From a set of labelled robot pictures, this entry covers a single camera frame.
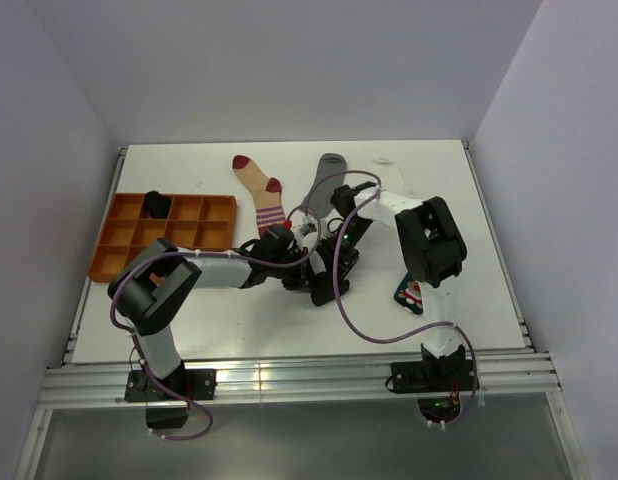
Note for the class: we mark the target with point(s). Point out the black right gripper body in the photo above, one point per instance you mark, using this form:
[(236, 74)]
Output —
[(355, 233)]

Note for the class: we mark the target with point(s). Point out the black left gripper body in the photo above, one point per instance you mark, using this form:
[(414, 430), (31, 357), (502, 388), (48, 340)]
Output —
[(293, 277)]

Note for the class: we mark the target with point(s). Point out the teal christmas sock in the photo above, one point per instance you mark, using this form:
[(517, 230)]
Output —
[(408, 295)]

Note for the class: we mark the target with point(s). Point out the black sock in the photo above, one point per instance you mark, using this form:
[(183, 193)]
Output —
[(323, 289), (156, 205)]

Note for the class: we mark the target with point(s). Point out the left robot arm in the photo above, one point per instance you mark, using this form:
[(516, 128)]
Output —
[(148, 294)]

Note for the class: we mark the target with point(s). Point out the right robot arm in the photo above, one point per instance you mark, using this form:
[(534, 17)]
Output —
[(433, 252)]

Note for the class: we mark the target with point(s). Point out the grey sock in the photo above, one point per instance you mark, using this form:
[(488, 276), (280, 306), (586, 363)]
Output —
[(329, 176)]

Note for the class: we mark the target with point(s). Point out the white sock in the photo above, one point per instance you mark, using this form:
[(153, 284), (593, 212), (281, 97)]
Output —
[(391, 176)]

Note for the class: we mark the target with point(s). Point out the beige red striped sock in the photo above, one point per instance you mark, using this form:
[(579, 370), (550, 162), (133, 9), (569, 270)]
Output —
[(266, 193)]

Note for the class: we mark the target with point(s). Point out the orange compartment tray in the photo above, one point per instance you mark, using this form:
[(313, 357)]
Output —
[(204, 222)]

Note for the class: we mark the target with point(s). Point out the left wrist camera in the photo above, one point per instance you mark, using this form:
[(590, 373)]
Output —
[(304, 230)]

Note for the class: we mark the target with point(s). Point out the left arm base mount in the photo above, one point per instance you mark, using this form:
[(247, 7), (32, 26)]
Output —
[(196, 384)]

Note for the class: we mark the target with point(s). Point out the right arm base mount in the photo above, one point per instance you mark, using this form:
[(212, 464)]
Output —
[(447, 379)]

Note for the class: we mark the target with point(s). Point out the aluminium table frame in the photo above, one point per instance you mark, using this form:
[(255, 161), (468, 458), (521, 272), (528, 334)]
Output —
[(507, 372)]

